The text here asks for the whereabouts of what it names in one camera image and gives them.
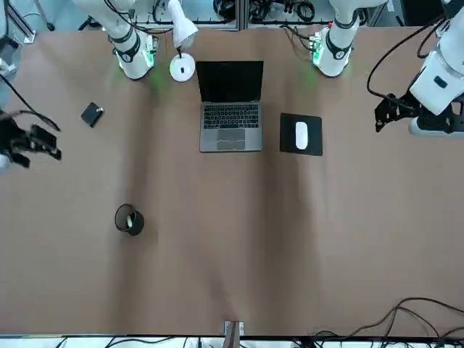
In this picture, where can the black mesh pen holder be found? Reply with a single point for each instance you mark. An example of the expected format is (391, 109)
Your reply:
(137, 223)

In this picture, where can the white desk lamp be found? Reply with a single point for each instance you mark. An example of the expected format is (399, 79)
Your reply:
(183, 69)

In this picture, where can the aluminium frame rail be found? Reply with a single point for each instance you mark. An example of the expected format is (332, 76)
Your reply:
(21, 21)

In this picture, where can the small flat black box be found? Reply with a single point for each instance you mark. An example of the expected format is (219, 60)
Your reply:
(91, 114)

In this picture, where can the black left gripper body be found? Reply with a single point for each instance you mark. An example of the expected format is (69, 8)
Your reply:
(444, 119)

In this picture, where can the black mouse mat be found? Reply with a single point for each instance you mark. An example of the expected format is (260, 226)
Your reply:
(315, 134)

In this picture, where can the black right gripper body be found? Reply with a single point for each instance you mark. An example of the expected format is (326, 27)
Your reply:
(12, 137)

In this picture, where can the white computer mouse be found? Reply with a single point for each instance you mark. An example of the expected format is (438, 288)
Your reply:
(301, 135)

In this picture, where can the grey laptop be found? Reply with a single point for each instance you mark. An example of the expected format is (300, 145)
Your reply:
(230, 83)

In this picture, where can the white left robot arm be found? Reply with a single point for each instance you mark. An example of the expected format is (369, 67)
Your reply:
(335, 50)

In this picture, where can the aluminium frame post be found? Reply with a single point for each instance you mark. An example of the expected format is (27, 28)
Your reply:
(233, 331)
(241, 14)

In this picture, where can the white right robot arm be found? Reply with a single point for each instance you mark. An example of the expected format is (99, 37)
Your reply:
(132, 54)

